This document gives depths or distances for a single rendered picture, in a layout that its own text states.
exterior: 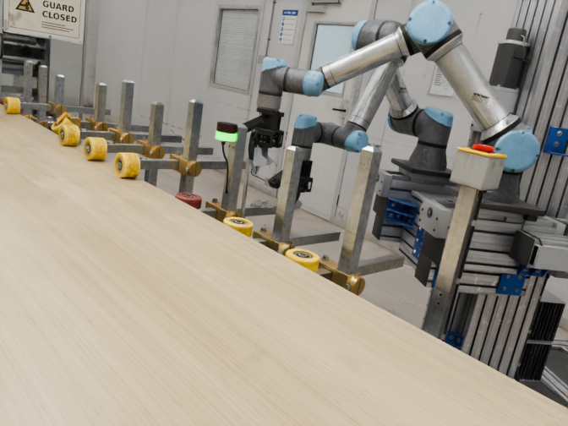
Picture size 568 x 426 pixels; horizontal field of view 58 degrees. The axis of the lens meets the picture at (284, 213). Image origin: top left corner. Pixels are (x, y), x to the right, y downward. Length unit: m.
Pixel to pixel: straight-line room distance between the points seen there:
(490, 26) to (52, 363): 3.83
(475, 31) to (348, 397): 3.71
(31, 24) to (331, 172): 2.82
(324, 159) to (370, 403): 4.43
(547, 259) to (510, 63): 0.67
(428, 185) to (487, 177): 1.09
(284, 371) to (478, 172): 0.53
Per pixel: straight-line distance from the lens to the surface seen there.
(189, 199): 1.53
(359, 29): 1.97
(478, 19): 4.25
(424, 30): 1.51
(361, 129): 1.77
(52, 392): 0.69
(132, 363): 0.74
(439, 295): 1.12
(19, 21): 3.63
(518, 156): 1.53
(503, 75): 1.94
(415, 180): 2.09
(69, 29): 3.72
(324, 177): 5.08
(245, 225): 1.35
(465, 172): 1.05
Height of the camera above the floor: 1.30
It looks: 15 degrees down
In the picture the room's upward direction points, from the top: 10 degrees clockwise
